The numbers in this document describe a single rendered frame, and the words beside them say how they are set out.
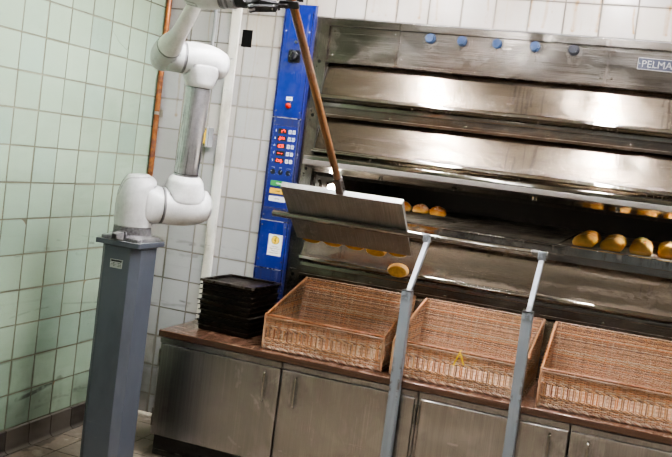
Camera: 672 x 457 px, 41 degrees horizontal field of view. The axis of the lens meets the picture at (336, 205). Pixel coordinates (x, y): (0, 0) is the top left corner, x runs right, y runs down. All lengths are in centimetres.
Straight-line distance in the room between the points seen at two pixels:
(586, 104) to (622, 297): 85
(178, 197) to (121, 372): 75
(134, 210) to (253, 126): 101
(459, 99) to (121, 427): 205
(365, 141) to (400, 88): 30
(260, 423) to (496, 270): 125
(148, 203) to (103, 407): 85
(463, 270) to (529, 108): 79
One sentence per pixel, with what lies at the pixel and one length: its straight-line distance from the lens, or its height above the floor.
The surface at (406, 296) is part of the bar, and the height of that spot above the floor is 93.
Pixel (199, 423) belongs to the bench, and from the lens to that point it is 413.
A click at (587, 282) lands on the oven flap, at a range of 411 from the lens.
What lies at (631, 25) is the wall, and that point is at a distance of 414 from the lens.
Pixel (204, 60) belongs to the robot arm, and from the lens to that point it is 374.
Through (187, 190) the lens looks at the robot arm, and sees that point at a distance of 377.
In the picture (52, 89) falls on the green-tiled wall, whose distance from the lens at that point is 408.
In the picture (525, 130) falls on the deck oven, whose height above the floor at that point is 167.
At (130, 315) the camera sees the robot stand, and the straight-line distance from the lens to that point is 377.
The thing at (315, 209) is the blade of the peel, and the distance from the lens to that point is 395.
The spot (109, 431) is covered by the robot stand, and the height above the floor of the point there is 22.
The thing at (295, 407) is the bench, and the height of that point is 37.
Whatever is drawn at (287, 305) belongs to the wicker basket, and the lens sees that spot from 417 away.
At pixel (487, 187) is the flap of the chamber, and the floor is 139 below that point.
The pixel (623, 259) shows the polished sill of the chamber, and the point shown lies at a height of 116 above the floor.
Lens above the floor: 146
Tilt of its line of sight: 3 degrees down
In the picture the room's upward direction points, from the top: 7 degrees clockwise
